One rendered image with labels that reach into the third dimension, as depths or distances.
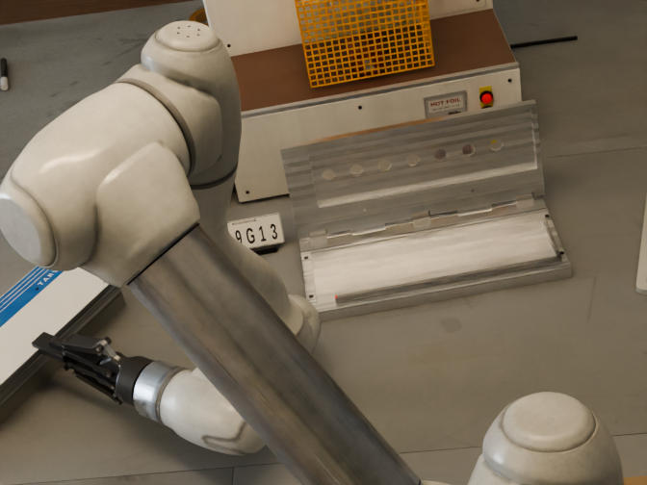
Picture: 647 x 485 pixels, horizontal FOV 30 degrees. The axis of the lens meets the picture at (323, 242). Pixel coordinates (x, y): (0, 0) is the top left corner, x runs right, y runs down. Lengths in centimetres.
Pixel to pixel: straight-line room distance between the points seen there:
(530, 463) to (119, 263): 50
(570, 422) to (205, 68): 56
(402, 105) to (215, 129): 92
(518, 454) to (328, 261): 82
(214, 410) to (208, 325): 48
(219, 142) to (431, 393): 67
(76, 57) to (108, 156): 175
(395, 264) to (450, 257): 9
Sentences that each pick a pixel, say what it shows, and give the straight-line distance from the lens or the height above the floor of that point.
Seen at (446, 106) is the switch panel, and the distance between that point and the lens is 223.
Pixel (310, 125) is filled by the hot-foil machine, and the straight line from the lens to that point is 222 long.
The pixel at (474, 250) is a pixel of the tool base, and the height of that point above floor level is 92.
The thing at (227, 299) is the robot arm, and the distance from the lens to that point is 125.
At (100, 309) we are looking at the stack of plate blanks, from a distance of 211.
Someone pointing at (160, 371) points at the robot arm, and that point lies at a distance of 180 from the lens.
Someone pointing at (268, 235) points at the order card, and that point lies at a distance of 217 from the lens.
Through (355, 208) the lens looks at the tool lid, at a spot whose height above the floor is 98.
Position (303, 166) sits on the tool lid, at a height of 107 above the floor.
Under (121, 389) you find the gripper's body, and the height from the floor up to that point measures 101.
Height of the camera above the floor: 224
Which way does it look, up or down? 38 degrees down
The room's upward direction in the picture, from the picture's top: 11 degrees counter-clockwise
